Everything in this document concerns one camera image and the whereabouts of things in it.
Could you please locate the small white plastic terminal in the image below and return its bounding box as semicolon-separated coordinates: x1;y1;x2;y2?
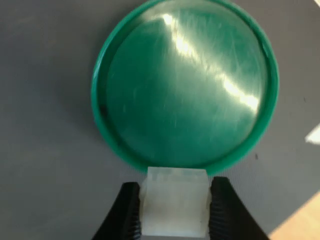
139;166;213;237

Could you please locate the round green lid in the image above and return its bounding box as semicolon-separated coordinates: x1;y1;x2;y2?
90;0;280;176

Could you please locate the white masking tape piece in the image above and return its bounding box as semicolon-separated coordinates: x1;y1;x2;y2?
305;123;320;145

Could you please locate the dark grey mat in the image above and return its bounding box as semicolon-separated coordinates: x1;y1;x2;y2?
0;0;320;240

